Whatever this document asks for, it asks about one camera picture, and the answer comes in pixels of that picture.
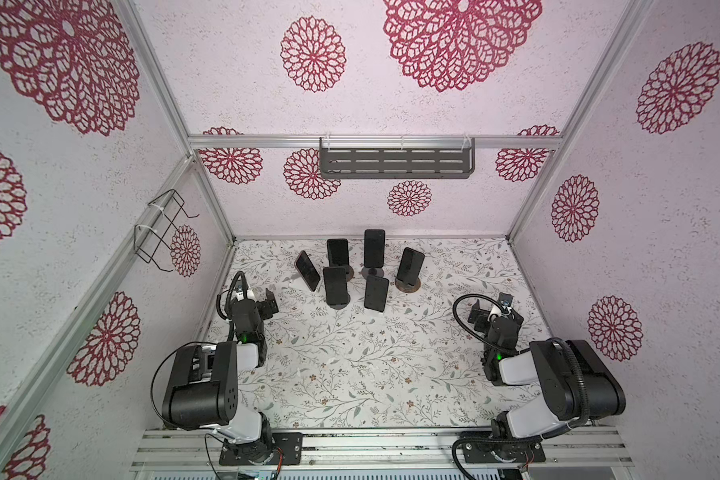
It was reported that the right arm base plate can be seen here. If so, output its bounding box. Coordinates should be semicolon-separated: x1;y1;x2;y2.
456;431;547;464

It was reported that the black wire wall rack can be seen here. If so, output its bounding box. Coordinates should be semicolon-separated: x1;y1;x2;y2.
132;189;201;277

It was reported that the grey slotted wall shelf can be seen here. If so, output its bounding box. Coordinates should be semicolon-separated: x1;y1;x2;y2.
318;137;475;180

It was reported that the black phone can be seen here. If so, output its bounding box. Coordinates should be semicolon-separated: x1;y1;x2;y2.
326;238;350;268
364;275;389;312
364;229;386;269
323;267;349;305
295;250;321;292
396;247;425;284

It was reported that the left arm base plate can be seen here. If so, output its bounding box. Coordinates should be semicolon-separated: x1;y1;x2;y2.
219;432;304;467

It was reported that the grey round stand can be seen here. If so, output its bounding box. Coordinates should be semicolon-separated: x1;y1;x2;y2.
328;295;351;310
361;267;385;279

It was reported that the aluminium front rail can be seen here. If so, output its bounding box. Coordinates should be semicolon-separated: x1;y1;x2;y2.
128;426;634;473

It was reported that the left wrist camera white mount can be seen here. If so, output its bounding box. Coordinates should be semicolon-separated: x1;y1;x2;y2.
233;288;256;301

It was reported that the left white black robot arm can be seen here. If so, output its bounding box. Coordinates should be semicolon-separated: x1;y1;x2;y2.
156;289;279;450

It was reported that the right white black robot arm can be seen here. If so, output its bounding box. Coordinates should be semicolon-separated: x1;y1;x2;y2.
467;302;626;441

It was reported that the grey round stand back centre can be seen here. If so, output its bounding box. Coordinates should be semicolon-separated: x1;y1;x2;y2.
361;267;385;279

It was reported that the grey round stand front left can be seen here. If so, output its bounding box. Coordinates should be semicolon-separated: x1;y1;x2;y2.
328;295;351;310

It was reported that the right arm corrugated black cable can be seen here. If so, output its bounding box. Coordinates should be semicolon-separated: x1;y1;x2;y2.
452;293;592;428

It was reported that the wooden round stand back right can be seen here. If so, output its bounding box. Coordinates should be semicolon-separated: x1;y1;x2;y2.
395;278;421;294

